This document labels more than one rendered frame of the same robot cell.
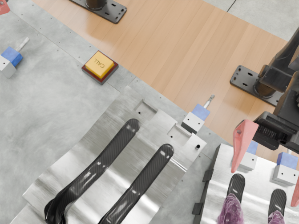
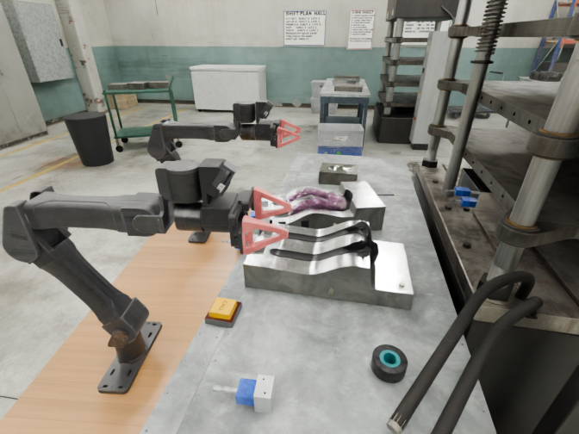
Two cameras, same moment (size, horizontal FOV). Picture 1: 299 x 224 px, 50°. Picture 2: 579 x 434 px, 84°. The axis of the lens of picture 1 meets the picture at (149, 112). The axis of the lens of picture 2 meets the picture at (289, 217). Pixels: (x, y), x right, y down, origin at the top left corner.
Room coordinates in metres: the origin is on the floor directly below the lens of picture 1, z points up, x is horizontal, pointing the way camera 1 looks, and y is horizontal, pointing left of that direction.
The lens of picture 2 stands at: (0.49, 0.85, 1.49)
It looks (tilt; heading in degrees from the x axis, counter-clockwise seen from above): 29 degrees down; 249
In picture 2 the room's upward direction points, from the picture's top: straight up
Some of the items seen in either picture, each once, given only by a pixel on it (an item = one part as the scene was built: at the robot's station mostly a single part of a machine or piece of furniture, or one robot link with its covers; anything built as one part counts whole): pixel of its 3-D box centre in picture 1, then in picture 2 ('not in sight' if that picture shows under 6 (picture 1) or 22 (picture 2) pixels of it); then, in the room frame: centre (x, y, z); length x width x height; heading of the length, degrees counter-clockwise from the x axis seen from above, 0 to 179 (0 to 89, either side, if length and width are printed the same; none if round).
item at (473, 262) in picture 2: not in sight; (533, 220); (-0.99, 0.05, 0.76); 1.30 x 0.84 x 0.07; 58
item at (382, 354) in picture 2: not in sight; (389, 362); (0.10, 0.47, 0.82); 0.08 x 0.08 x 0.04
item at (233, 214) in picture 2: not in sight; (226, 217); (0.42, 0.32, 1.20); 0.10 x 0.07 x 0.07; 66
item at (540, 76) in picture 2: not in sight; (545, 76); (-5.35, -2.97, 0.94); 0.40 x 0.30 x 0.12; 63
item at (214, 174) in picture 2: not in sight; (222, 189); (0.42, 0.32, 1.26); 0.07 x 0.06 x 0.11; 66
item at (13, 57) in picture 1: (14, 54); (242, 391); (0.44, 0.42, 0.83); 0.13 x 0.05 x 0.05; 153
